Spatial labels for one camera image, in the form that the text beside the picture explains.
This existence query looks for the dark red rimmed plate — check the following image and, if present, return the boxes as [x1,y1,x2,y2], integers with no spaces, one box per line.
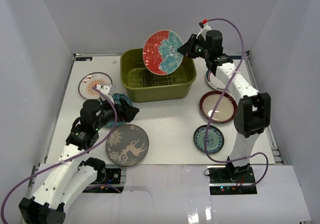
[199,91,237,124]

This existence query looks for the small blue patterned plate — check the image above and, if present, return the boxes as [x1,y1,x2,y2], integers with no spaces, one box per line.
[193,125,225,154]

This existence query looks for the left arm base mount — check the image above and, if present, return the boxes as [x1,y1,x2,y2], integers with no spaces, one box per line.
[83,168,124,193]

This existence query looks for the left blue table label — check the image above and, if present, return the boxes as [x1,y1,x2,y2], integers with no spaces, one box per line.
[75,57,93,61]

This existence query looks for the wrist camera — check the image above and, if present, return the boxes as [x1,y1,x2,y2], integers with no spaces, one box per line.
[196,20,212,39]
[95,84,115,96]

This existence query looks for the teal scalloped plate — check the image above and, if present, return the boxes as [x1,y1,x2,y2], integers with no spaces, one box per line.
[105,93,133,128]

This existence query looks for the right blue table label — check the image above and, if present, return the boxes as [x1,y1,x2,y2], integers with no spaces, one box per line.
[230,56,242,60]

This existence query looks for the white plate striped rim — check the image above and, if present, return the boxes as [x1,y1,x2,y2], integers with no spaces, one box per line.
[205,70,226,91]

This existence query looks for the blue table label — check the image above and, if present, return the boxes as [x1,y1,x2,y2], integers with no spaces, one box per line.
[230,56,242,60]
[75,57,93,61]

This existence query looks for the grey deer plate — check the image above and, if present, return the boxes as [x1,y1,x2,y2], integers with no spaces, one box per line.
[105,124,150,167]

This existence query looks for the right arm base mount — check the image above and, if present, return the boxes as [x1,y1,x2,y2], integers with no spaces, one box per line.
[204,166,258,195]

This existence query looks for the green plastic bin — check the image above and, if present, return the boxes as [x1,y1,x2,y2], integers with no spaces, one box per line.
[120,49,197,103]

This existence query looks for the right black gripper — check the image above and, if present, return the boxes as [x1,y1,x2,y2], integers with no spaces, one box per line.
[177,35,211,60]

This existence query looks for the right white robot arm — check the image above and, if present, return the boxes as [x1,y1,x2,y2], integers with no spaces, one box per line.
[177,30,271,183]

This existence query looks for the orange sunburst plate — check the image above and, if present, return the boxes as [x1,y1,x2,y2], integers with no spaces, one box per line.
[78,72,113,99]

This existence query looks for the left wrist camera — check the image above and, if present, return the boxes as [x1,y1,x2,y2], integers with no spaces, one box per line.
[95,84,115,96]

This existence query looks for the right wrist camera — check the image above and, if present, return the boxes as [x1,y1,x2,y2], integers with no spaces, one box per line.
[196,20,212,39]

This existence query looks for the red and teal plate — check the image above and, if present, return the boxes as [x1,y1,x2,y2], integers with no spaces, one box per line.
[142,30,183,76]

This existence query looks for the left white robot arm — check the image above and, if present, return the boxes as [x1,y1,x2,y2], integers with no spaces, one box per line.
[19,97,140,223]

